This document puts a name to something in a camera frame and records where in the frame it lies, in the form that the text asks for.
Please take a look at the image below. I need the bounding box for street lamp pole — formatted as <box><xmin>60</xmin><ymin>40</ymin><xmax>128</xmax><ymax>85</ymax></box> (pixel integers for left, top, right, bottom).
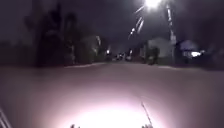
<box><xmin>145</xmin><ymin>0</ymin><xmax>178</xmax><ymax>65</ymax></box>

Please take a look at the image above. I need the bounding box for row of trees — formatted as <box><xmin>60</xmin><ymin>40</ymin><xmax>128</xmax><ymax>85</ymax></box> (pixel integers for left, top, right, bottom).
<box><xmin>23</xmin><ymin>0</ymin><xmax>111</xmax><ymax>66</ymax></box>

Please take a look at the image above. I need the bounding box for lit building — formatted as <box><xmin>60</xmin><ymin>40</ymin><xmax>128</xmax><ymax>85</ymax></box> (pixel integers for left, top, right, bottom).
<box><xmin>176</xmin><ymin>39</ymin><xmax>214</xmax><ymax>66</ymax></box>

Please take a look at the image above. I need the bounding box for pale building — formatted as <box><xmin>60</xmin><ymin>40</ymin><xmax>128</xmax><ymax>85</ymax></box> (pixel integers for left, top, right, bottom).
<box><xmin>141</xmin><ymin>37</ymin><xmax>176</xmax><ymax>65</ymax></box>

